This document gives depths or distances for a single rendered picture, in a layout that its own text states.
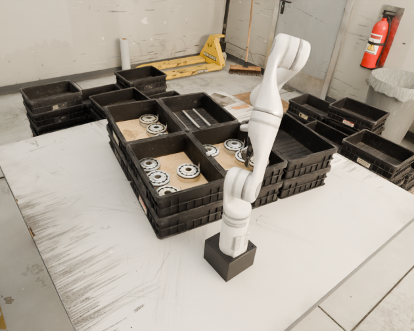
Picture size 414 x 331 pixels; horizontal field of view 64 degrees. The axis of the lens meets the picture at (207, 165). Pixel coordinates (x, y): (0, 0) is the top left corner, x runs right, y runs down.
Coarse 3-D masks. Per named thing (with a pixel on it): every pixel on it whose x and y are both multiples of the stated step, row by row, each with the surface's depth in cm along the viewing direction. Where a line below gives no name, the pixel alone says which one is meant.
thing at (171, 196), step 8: (168, 136) 154; (176, 136) 155; (128, 144) 145; (128, 152) 143; (136, 160) 136; (208, 160) 140; (216, 168) 135; (144, 176) 128; (224, 176) 131; (208, 184) 127; (216, 184) 128; (152, 192) 121; (176, 192) 121; (184, 192) 122; (192, 192) 124; (160, 200) 119; (168, 200) 121
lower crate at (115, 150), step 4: (108, 132) 176; (108, 136) 182; (112, 140) 171; (112, 144) 179; (116, 144) 165; (112, 148) 180; (116, 148) 173; (116, 152) 172; (120, 152) 159; (116, 156) 174; (120, 156) 165; (120, 160) 167; (124, 160) 155; (120, 164) 169; (124, 164) 160; (124, 168) 165; (124, 172) 164; (128, 172) 157; (128, 176) 161; (128, 180) 159
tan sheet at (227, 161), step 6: (216, 144) 169; (222, 144) 169; (222, 150) 165; (222, 156) 161; (228, 156) 161; (234, 156) 161; (222, 162) 156; (228, 162) 157; (234, 162) 157; (228, 168) 153; (246, 168) 154
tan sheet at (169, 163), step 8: (160, 160) 154; (168, 160) 155; (176, 160) 155; (184, 160) 156; (160, 168) 150; (168, 168) 150; (176, 168) 150; (200, 176) 147; (176, 184) 141; (184, 184) 141; (192, 184) 142; (200, 184) 142
